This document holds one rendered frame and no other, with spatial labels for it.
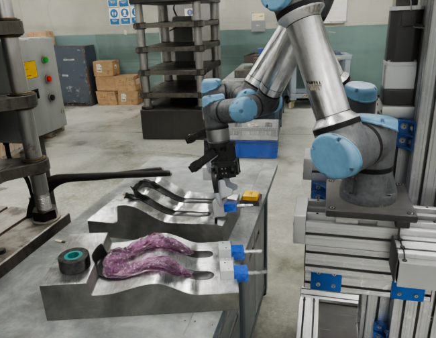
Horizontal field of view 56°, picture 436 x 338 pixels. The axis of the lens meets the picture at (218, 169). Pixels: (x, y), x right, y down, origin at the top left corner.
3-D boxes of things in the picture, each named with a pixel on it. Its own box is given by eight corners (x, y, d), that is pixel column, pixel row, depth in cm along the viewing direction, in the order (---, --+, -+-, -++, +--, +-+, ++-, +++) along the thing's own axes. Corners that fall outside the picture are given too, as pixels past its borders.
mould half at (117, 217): (240, 214, 159) (239, 182, 154) (223, 249, 135) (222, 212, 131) (123, 204, 171) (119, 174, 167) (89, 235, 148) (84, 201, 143)
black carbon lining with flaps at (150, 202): (220, 204, 152) (219, 180, 149) (208, 224, 138) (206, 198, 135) (135, 197, 161) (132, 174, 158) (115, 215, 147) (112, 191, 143)
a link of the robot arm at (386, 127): (402, 161, 110) (408, 112, 106) (377, 175, 102) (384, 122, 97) (361, 152, 119) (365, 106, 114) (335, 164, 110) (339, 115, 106)
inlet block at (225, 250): (261, 254, 127) (261, 239, 125) (263, 263, 122) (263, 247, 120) (219, 256, 126) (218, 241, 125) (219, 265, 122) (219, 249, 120)
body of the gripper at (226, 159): (235, 179, 131) (231, 142, 129) (210, 181, 133) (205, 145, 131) (241, 174, 138) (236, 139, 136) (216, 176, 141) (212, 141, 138)
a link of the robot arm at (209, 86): (225, 80, 150) (202, 81, 149) (225, 109, 154) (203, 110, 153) (221, 77, 158) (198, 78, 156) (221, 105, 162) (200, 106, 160)
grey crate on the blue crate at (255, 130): (279, 131, 489) (279, 119, 484) (277, 141, 452) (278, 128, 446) (229, 131, 501) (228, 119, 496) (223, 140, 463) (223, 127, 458)
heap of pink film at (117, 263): (194, 247, 126) (193, 224, 123) (194, 282, 109) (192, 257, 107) (110, 252, 125) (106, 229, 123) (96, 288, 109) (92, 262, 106)
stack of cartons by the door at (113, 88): (144, 102, 810) (140, 58, 781) (138, 105, 780) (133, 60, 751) (104, 102, 826) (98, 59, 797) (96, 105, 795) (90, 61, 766)
